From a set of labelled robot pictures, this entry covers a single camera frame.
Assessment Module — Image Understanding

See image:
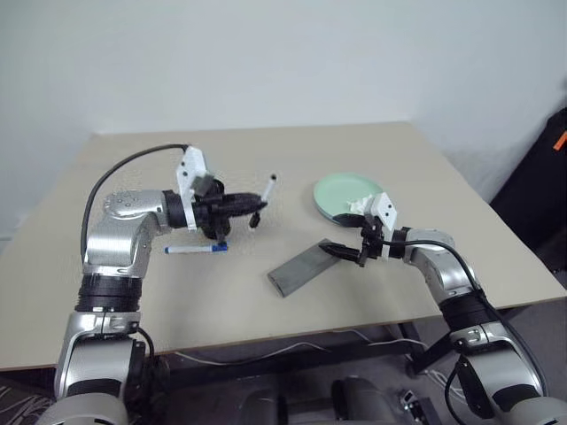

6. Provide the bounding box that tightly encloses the blue plastic plate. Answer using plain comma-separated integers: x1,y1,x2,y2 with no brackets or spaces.
315,205,342,225

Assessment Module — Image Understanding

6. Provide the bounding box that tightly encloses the white marker with blue cap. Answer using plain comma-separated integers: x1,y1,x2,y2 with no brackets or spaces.
164,243,230,256

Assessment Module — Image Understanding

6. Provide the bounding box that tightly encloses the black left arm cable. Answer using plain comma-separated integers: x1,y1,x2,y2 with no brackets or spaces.
81,143,190,262

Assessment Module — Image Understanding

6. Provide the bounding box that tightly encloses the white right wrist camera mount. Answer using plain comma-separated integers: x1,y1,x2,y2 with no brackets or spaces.
365,192,399,260

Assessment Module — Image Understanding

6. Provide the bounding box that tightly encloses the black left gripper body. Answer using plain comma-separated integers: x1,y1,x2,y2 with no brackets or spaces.
192,174,234,243

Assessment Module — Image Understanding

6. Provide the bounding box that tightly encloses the black table frame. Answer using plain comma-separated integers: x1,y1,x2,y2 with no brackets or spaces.
163,321,431,386

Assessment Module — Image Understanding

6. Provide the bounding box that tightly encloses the green plastic plate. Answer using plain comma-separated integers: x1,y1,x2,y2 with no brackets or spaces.
313,172,384,227

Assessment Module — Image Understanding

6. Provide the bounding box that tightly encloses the white marker with black cap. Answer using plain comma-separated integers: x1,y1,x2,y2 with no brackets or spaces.
260,172,279,209

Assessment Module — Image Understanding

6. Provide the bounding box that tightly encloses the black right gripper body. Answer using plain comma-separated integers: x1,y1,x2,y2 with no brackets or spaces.
358,214,386,269

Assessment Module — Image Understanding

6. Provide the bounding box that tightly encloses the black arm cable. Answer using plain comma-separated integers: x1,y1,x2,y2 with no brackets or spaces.
81,143,190,262
380,238,550,425

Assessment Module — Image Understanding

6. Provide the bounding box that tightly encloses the black bag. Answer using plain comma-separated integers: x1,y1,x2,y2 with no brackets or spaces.
489,105,567,275

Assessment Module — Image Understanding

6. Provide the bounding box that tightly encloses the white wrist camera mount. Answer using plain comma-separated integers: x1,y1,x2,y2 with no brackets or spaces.
365,192,399,260
175,145,207,234

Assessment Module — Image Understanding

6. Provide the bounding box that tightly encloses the grey metal stand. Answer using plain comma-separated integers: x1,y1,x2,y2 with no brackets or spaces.
267,237,346,299

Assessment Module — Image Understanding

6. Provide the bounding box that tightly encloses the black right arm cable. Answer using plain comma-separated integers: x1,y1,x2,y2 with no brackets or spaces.
380,238,550,425

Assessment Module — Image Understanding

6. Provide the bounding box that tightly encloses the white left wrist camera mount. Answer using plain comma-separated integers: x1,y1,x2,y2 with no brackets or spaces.
175,145,207,234

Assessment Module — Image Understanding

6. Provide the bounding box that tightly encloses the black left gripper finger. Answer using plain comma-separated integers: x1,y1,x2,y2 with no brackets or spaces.
226,208,262,229
225,192,269,210

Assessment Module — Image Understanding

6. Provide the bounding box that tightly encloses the dark patterned floor mat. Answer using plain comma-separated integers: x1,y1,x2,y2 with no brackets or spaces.
0,382,58,425

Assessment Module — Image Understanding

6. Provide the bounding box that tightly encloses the white cable under table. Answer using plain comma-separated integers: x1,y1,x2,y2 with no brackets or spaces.
175,328,429,367

